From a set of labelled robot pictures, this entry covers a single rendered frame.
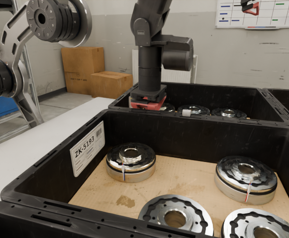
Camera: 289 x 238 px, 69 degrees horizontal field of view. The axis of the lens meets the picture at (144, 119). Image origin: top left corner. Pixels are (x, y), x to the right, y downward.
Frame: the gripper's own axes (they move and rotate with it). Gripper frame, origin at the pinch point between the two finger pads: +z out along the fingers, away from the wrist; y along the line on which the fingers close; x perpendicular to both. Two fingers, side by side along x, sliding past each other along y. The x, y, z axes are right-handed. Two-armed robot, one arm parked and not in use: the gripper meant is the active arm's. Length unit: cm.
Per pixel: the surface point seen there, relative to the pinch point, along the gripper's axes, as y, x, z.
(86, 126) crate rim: -19.2, 5.7, -6.0
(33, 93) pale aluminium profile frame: 113, 176, 46
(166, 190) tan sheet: -19.7, -10.9, 3.7
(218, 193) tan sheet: -17.0, -19.8, 3.6
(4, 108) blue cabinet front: 79, 178, 52
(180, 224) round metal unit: -27.1, -15.0, 2.2
